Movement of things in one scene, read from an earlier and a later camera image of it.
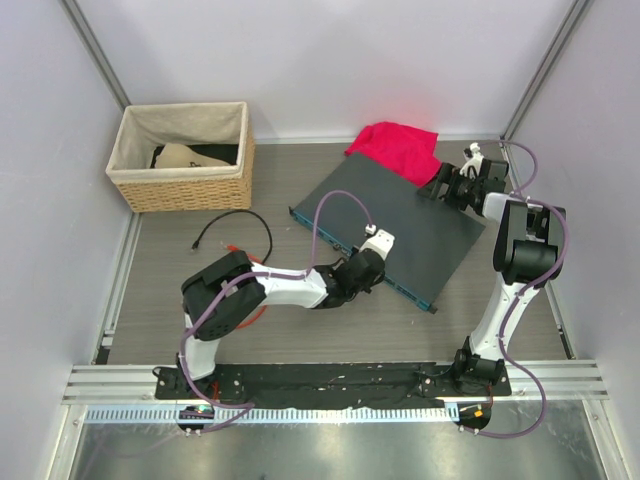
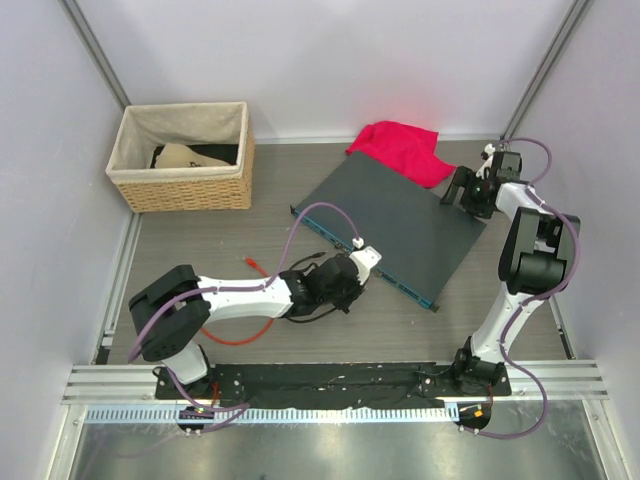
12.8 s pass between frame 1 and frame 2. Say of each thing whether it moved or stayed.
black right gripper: moved
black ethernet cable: moved
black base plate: stayed
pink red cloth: stayed
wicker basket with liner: stayed
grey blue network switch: stayed
